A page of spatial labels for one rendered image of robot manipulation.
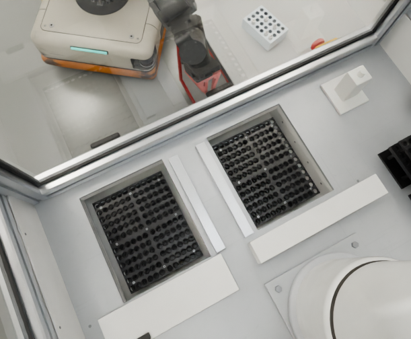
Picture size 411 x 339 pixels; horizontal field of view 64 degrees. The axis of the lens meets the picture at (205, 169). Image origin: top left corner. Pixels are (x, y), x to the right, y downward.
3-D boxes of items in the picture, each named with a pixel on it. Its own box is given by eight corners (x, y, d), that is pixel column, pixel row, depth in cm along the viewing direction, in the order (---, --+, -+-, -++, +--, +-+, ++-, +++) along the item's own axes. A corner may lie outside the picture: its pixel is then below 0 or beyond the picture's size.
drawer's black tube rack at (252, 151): (210, 154, 88) (212, 146, 81) (267, 127, 90) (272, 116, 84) (251, 229, 82) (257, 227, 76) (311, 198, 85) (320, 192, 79)
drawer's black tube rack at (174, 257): (99, 208, 83) (91, 203, 76) (163, 177, 85) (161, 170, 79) (136, 291, 77) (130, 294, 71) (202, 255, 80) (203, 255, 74)
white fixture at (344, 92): (319, 86, 82) (335, 62, 72) (347, 72, 83) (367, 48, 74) (340, 116, 80) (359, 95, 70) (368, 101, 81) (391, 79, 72)
